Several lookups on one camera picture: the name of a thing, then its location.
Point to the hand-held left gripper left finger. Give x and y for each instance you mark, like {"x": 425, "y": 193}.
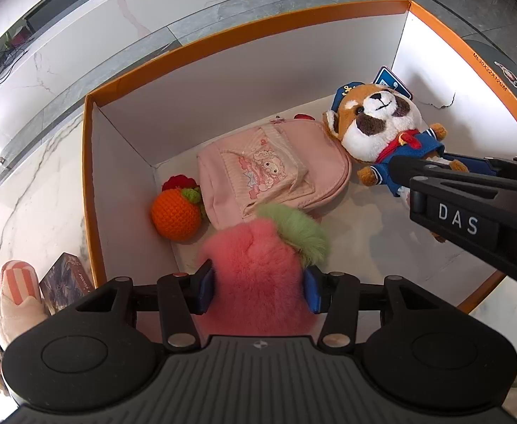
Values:
{"x": 205, "y": 289}

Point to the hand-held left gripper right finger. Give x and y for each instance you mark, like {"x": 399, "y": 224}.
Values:
{"x": 313, "y": 290}

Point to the pink fluffy peach plush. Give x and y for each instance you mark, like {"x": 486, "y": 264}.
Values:
{"x": 254, "y": 274}

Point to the orange cardboard box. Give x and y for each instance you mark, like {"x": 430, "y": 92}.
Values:
{"x": 241, "y": 75}

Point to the red panda sailor plush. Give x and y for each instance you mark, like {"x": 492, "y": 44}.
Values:
{"x": 373, "y": 119}

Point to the crocheted orange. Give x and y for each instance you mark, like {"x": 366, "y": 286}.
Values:
{"x": 174, "y": 214}

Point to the blue sign card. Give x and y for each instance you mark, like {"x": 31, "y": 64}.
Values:
{"x": 392, "y": 80}

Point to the red crocheted flower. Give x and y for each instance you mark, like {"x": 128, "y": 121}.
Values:
{"x": 177, "y": 182}

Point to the pink mini backpack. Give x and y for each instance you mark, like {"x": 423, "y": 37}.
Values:
{"x": 276, "y": 172}

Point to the dark printed card box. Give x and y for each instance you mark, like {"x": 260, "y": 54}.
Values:
{"x": 66, "y": 280}

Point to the striped pink plush toy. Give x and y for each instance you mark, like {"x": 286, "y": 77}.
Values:
{"x": 15, "y": 300}

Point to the white marble media cabinet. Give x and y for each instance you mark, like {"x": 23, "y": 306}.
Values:
{"x": 108, "y": 31}

